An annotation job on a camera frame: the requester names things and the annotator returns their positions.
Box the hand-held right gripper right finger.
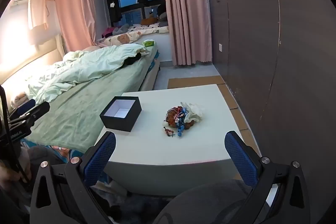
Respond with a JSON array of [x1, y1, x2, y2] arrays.
[[224, 131, 315, 224]]

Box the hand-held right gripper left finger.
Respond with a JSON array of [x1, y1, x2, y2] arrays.
[[30, 131, 117, 224]]

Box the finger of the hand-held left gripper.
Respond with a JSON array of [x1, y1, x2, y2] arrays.
[[9, 101, 50, 127], [10, 99, 36, 117]]

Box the black square gift box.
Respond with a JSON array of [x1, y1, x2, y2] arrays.
[[99, 96, 142, 132]]

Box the pile of bead jewelry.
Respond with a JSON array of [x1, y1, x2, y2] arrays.
[[163, 102, 197, 139]]

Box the person's left hand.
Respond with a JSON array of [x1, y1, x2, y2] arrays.
[[0, 164, 21, 184]]

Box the green bed sheet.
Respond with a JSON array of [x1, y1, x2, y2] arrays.
[[26, 49, 159, 151]]

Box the dark grey cloth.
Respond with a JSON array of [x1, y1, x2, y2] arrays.
[[152, 179, 254, 224]]

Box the beige padded headboard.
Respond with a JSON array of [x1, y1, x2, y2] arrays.
[[0, 33, 65, 75]]

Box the white cloth pouch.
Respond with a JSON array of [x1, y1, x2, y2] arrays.
[[181, 101, 205, 123]]

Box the light green duvet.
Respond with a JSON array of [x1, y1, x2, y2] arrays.
[[26, 43, 152, 104]]

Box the brown cardboard sheet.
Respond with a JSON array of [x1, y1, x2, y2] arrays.
[[167, 76, 226, 89]]

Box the white hanging cloth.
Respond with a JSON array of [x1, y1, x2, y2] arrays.
[[28, 0, 49, 31]]

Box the black garment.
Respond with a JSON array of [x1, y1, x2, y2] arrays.
[[123, 52, 142, 66]]

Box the pink clothes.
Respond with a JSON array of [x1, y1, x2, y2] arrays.
[[102, 27, 118, 38]]

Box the narrow pink curtain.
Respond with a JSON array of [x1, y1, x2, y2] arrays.
[[54, 0, 96, 53]]

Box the grey plush toy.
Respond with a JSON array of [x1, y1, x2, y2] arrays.
[[113, 24, 130, 36]]

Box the floral printed blanket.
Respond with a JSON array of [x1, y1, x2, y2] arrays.
[[96, 26, 170, 47]]

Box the orange plush toy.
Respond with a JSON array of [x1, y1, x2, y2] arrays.
[[140, 17, 158, 26]]

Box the dark cushion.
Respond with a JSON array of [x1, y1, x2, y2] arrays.
[[157, 4, 169, 26]]

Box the wide pink curtain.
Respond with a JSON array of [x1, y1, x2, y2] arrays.
[[160, 0, 213, 66]]

